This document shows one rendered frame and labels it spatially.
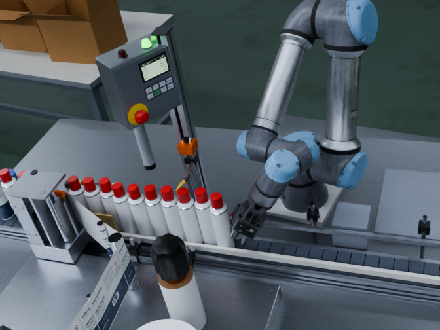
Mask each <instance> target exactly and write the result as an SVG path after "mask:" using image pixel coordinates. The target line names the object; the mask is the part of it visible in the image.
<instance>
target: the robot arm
mask: <svg viewBox="0 0 440 330"><path fill-rule="evenodd" d="M377 30H378V15H377V12H376V9H375V6H374V5H373V3H372V2H371V1H370V0H304V1H303V2H302V3H301V4H299V5H298V6H297V7H296V8H295V9H294V10H293V12H292V13H291V14H290V15H289V17H288V18H287V20H286V21H285V24H284V26H283V28H282V30H281V33H280V36H279V38H280V40H281V44H280V47H279V50H278V53H277V55H276V59H275V61H274V65H273V67H272V70H271V72H270V76H269V78H268V82H267V84H266V87H265V91H264V93H263V97H262V98H261V102H260V104H259V108H258V110H257V113H256V116H255V119H254V121H253V125H252V127H251V131H245V132H242V133H241V136H239V137H238V140H237V144H236V148H237V151H238V154H239V155H240V156H242V157H244V158H248V159H250V160H252V161H257V162H262V163H265V166H264V168H263V169H262V171H261V173H260V174H259V176H258V178H257V179H256V180H255V182H254V184H253V185H252V187H251V188H250V192H249V194H248V199H246V200H243V201H242V202H241V204H237V206H236V207H235V208H234V210H233V213H232V225H231V226H230V229H231V228H232V233H231V235H230V238H231V237H232V235H233V236H234V238H235V239H241V238H242V242H241V244H243V243H244V242H245V240H246V238H247V237H248V238H250V239H252V240H253V239H254V238H255V237H256V235H257V234H258V232H259V231H260V229H261V227H262V226H263V223H264V222H265V221H266V218H265V216H266V215H267V212H266V211H267V210H270V209H271V208H272V206H273V205H275V203H276V202H277V200H278V199H282V204H283V205H284V206H285V207H286V208H287V209H288V210H291V211H294V212H298V213H306V212H307V211H308V209H309V208H310V204H314V208H317V209H320V208H321V207H322V206H324V205H325V204H326V202H327V201H328V198H329V194H328V189H327V186H326V184H329V185H333V186H336V187H338V188H344V189H353V188H354V187H356V186H357V185H358V184H359V182H360V181H361V179H362V177H363V176H364V173H365V171H366V168H367V163H368V156H367V153H365V152H364V151H361V142H360V140H359V139H358V138H357V137H356V130H357V119H358V99H359V80H360V69H361V55H362V54H363V53H364V52H365V51H366V50H367V48H368V44H371V43H372V42H373V41H374V39H375V37H376V33H377ZM316 39H323V40H324V49H325V50H326V51H327V52H328V54H329V75H328V91H327V120H326V135H325V137H324V138H323V139H322V140H321V141H320V142H318V141H317V137H316V136H315V135H314V133H312V132H309V131H300V132H294V133H292V134H289V135H288V136H286V137H284V138H283V139H280V138H277V137H278V133H279V131H280V127H281V125H282V122H283V119H284V116H285V112H286V110H287V106H288V105H289V101H290V99H291V95H292V93H293V89H294V87H295V84H296V82H297V78H298V76H299V72H300V70H301V66H302V64H303V61H304V57H305V55H306V51H307V50H309V49H311V48H312V45H313V44H314V41H315V40H316ZM325 183H326V184H325Z"/></svg>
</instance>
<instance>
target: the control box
mask: <svg viewBox="0 0 440 330"><path fill-rule="evenodd" d="M143 39H148V40H150V43H151V44H152V48H150V49H148V50H143V49H142V47H141V46H142V43H141V42H142V40H143ZM120 49H125V51H126V53H127V55H128V59H126V60H122V61H121V60H119V59H118V54H117V53H118V51H119V50H120ZM163 52H166V55H167V59H168V63H169V67H170V71H169V72H167V73H165V74H163V75H161V76H159V77H156V78H154V79H152V80H150V81H148V82H146V83H143V80H142V78H141V73H140V70H139V66H138V64H139V63H141V62H144V61H145V60H148V59H150V58H152V57H154V56H156V55H159V54H161V53H163ZM95 61H96V65H97V67H98V71H99V74H100V77H101V81H102V83H103V87H104V89H105V93H106V96H107V99H108V102H109V105H110V108H111V112H112V114H113V118H114V119H115V120H116V121H118V122H119V123H120V124H122V125H123V126H124V127H125V128H126V129H128V130H133V129H134V128H137V127H138V126H141V125H142V124H138V123H137V122H136V121H135V113H136V112H137V111H140V110H145V111H146V112H148V114H149V119H148V121H147V122H149V121H150V120H153V119H154V118H156V117H158V116H160V115H162V114H164V113H166V112H168V111H170V110H172V109H174V108H176V107H178V106H180V105H181V102H180V99H179V93H178V90H177V85H176V81H175V77H174V71H173V68H172V63H171V59H170V55H169V51H168V47H167V46H166V45H165V44H163V43H161V42H159V43H152V40H151V36H150V34H147V35H145V36H142V37H140V38H139V39H136V40H134V41H131V42H129V43H127V44H125V45H122V46H120V47H118V48H115V49H113V50H111V51H109V52H106V53H105V54H102V55H100V56H97V57H95ZM171 75H172V77H173V80H174V84H175V88H174V89H172V90H170V91H168V92H166V93H164V94H162V95H160V96H158V97H156V98H154V99H152V100H150V101H147V99H146V96H145V92H144V88H146V87H148V86H151V85H152V84H154V83H157V82H158V81H161V80H162V79H165V78H166V77H169V76H171Z"/></svg>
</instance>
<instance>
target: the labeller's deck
mask: <svg viewBox="0 0 440 330"><path fill-rule="evenodd" d="M110 260H111V258H106V257H99V256H94V255H87V254H82V253H81V254H80V255H79V257H78V259H77V260H76V261H75V263H74V264H73V263H66V262H61V261H54V260H50V259H42V258H38V257H36V256H35V254H34V252H32V254H31V255H30V256H29V257H28V259H27V260H26V261H25V263H24V264H23V265H22V267H21V268H20V269H19V271H18V272H17V273H16V275H15V276H14V277H13V279H12V280H11V281H10V282H9V284H8V285H7V286H6V288H5V289H4V290H3V292H2V293H1V294H0V326H2V325H4V326H6V327H9V328H11V329H12V330H66V329H67V328H68V327H69V325H70V324H71V322H72V321H73V320H74V319H75V317H76V316H77V314H78V313H79V312H80V311H81V309H82V308H83V306H84V305H85V304H86V303H87V301H88V299H87V297H86V296H87V295H88V294H91V295H92V294H93V292H94V290H95V288H96V286H97V284H98V282H99V281H100V279H101V277H102V275H103V273H104V271H105V269H106V268H107V265H108V264H109V262H110ZM132 264H133V266H134V270H135V272H136V275H137V277H138V278H139V280H140V285H139V286H138V287H137V288H136V289H133V290H128V292H127V294H126V296H125V298H124V301H123V303H122V305H121V307H120V309H119V312H118V314H117V316H116V318H115V320H114V322H113V324H112V326H111V328H110V330H137V329H139V328H140V327H141V326H143V325H145V324H147V323H150V322H152V321H156V320H163V319H171V318H170V315H169V312H168V309H167V306H166V303H165V300H164V297H163V294H162V291H161V288H160V285H159V282H158V274H157V273H156V270H155V267H154V265H148V264H144V263H136V262H132ZM194 275H195V278H196V282H197V286H198V290H199V293H200V297H201V300H202V304H203V307H204V311H205V314H206V317H207V324H206V326H205V328H204V330H272V326H273V324H274V320H275V317H276V314H277V311H278V307H279V305H280V301H281V299H282V292H281V287H280V285H276V284H268V283H264V282H256V281H251V280H243V279H239V278H231V277H226V276H219V275H214V274H206V273H201V272H194Z"/></svg>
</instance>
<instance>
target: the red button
mask: <svg viewBox="0 0 440 330"><path fill-rule="evenodd" d="M148 119H149V114H148V112H146V111H145V110H140V111H137V112H136V113H135V121H136V122H137V123H138V124H145V123H146V122H147V121H148Z"/></svg>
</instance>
